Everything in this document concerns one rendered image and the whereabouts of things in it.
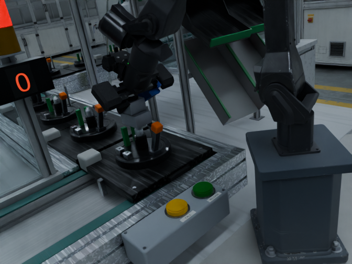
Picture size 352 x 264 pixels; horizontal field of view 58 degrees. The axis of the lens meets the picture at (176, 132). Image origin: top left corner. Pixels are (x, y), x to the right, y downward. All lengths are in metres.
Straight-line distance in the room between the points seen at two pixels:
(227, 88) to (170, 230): 0.48
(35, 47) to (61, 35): 0.83
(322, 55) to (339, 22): 0.47
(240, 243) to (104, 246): 0.26
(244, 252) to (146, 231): 0.20
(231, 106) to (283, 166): 0.39
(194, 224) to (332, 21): 4.34
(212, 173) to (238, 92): 0.30
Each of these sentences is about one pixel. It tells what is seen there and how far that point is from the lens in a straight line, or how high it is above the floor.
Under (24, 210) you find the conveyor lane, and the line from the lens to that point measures 0.80.
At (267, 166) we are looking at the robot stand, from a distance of 0.52.
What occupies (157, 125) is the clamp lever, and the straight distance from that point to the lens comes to 0.68.
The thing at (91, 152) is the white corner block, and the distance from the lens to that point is 0.82.
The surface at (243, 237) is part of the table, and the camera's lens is 0.69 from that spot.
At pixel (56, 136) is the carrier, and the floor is 0.97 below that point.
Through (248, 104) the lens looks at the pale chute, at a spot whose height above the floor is 1.01.
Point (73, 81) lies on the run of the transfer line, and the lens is 1.95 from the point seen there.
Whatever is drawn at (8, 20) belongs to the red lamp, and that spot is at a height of 1.32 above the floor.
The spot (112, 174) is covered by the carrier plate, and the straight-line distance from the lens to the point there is 0.74.
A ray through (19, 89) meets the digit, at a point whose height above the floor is 1.19.
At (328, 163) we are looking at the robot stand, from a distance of 0.53.
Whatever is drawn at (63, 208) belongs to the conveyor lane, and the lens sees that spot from 0.78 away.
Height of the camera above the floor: 1.33
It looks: 24 degrees down
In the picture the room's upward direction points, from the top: 9 degrees counter-clockwise
